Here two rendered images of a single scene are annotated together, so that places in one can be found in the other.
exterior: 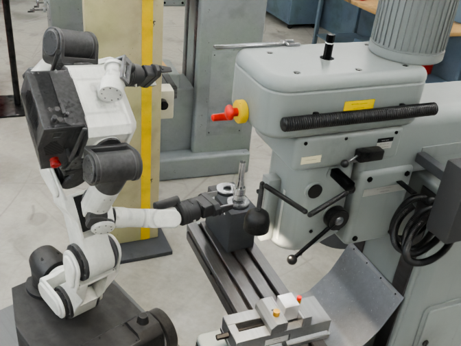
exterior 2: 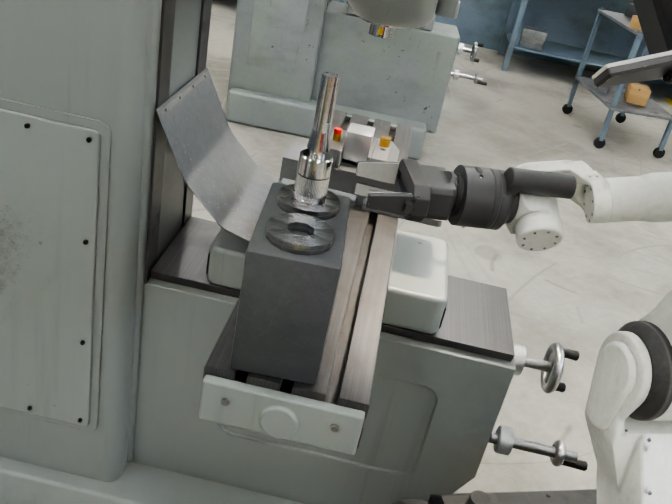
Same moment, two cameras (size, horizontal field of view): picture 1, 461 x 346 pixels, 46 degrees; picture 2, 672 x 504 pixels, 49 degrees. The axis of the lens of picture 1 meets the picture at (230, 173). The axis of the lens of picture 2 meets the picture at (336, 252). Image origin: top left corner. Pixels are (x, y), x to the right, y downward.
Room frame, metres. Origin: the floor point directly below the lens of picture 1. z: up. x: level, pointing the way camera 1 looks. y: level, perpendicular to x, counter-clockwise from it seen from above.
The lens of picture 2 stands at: (2.62, 0.45, 1.58)
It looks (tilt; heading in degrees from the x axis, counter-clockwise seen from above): 29 degrees down; 208
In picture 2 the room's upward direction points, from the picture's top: 12 degrees clockwise
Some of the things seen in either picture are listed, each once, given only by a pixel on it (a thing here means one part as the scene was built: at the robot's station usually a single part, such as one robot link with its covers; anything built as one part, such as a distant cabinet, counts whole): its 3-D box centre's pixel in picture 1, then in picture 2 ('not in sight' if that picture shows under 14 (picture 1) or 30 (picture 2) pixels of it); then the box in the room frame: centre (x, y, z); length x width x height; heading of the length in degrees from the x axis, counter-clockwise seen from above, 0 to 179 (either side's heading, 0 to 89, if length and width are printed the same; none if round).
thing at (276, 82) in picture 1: (326, 86); not in sight; (1.38, -0.23, 1.81); 0.47 x 0.26 x 0.16; 116
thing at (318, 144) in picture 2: (241, 174); (323, 115); (1.81, -0.04, 1.26); 0.03 x 0.03 x 0.11
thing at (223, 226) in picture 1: (230, 215); (294, 274); (1.85, -0.02, 1.04); 0.22 x 0.12 x 0.20; 29
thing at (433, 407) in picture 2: not in sight; (318, 383); (1.36, -0.19, 0.44); 0.80 x 0.30 x 0.60; 116
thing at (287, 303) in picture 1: (287, 306); (358, 143); (1.34, -0.23, 1.05); 0.06 x 0.05 x 0.06; 25
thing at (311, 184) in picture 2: (239, 195); (312, 179); (1.81, -0.04, 1.17); 0.05 x 0.05 x 0.06
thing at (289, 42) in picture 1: (256, 44); not in sight; (1.41, -0.04, 1.89); 0.24 x 0.04 x 0.01; 118
